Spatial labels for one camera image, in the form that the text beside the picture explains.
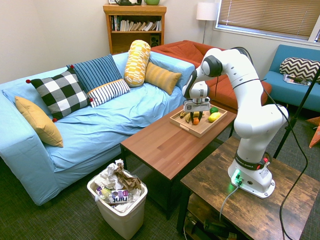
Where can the black equipment under table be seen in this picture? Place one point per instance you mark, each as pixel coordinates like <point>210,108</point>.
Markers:
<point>212,226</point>

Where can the blue striped pillow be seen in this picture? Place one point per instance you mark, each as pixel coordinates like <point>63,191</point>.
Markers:
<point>96,71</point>

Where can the black white chevron pillow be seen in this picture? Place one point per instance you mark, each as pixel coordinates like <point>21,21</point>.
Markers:
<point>298,67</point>

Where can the magazine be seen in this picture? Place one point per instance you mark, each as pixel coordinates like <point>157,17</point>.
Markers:
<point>291,79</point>

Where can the plain mustard pillow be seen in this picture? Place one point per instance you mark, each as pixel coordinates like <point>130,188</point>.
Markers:
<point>40,122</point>

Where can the rustic brown wooden table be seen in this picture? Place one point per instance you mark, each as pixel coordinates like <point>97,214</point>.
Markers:
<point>250,215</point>

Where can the black camera tripod stand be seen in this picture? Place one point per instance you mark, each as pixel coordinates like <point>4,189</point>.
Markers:
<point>301,107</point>

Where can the orange sectional sofa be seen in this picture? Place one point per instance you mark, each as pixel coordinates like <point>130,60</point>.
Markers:
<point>185,51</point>

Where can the brown window blinds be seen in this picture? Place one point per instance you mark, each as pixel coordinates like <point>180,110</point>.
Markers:
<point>265,15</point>

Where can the teal sofa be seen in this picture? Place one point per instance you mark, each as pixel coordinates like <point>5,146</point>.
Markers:
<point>287,95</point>

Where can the crumpled brown paper bag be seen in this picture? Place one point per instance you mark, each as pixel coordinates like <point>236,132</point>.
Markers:
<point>127,181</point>

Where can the black object on bookshelf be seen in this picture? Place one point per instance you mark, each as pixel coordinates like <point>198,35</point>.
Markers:
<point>125,2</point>

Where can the light blue sofa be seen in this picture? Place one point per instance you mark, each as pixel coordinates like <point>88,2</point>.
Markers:
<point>100,125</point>

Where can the small picture frame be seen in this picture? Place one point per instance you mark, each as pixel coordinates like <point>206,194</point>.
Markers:
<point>112,1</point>

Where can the small black speaker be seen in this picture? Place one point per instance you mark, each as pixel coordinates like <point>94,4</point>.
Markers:
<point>155,40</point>

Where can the brown spotted banana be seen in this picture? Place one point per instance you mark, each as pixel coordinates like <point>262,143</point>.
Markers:
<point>183,115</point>

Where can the wooden bookshelf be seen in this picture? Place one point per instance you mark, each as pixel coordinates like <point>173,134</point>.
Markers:
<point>135,41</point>

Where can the yellow lemon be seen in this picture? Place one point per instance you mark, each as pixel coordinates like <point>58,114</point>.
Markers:
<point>214,117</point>

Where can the green round pot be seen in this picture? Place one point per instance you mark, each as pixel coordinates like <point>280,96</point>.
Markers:
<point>151,2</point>

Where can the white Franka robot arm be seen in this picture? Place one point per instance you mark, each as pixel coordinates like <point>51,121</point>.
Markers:
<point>250,112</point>

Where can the cream plastic trash bin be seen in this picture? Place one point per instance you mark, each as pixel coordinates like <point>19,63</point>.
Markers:
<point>125,220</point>

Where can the white shade floor lamp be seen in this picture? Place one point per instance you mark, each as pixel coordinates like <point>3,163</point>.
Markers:
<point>207,11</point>

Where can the white navy striped pillow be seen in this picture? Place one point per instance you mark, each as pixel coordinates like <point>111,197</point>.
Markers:
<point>108,92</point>

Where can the hint water bottle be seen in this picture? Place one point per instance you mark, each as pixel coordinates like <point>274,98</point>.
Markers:
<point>118,195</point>

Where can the green lime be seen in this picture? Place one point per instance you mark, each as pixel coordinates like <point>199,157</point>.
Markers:
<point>214,110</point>

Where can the orange tangerine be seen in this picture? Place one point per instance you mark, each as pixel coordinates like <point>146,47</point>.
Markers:
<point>196,121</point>

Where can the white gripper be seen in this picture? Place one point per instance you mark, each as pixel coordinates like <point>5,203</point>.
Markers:
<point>197,106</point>

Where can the crumpled white paper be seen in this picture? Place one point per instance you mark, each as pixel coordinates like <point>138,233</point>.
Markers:
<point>107,176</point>

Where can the mustard striped lumbar pillow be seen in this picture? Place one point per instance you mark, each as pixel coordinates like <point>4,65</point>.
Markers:
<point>161,77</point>

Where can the light wooden tray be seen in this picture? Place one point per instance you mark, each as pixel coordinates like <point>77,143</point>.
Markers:
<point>200,128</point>

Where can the row of books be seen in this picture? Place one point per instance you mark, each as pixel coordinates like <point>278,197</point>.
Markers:
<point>136,26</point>

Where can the yellow white patterned bolster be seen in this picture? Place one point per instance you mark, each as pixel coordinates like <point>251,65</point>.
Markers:
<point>137,63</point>

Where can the black white checkered pillow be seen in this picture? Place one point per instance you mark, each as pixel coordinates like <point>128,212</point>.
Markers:
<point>60,93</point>

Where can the reddish wooden coffee table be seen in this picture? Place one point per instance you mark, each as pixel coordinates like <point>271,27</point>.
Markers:
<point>170,150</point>

